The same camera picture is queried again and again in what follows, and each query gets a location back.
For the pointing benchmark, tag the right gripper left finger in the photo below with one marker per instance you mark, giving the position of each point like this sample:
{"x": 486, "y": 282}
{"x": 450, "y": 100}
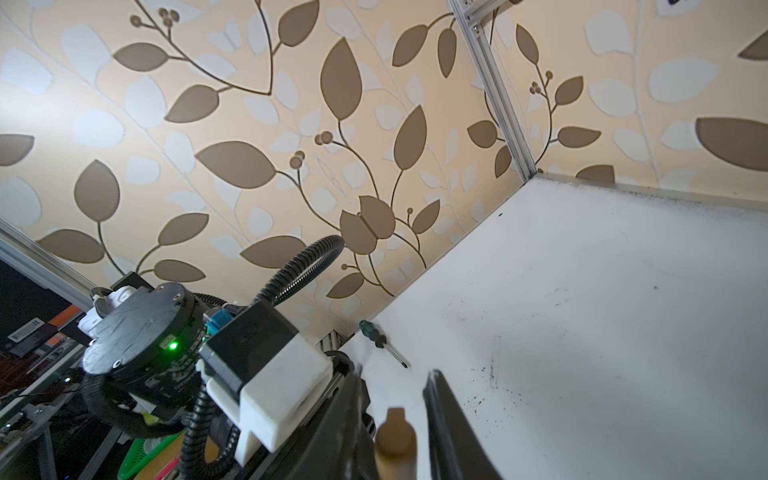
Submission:
{"x": 341, "y": 446}

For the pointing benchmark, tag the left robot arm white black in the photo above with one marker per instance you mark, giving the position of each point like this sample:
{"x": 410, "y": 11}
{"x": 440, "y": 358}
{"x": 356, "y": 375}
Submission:
{"x": 142, "y": 370}

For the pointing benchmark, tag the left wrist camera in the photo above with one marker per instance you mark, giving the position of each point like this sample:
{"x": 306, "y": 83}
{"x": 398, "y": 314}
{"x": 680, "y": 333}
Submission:
{"x": 262, "y": 374}

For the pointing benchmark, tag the orange pen cap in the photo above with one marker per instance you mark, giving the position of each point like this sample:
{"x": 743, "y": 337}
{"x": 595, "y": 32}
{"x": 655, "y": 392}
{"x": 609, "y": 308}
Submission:
{"x": 396, "y": 447}

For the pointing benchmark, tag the green handled screwdriver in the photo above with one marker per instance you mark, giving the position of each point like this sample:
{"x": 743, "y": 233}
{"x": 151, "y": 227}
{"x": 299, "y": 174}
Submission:
{"x": 380, "y": 340}

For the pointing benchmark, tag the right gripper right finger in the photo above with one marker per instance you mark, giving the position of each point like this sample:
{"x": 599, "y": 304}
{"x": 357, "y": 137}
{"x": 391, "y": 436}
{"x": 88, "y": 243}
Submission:
{"x": 454, "y": 450}

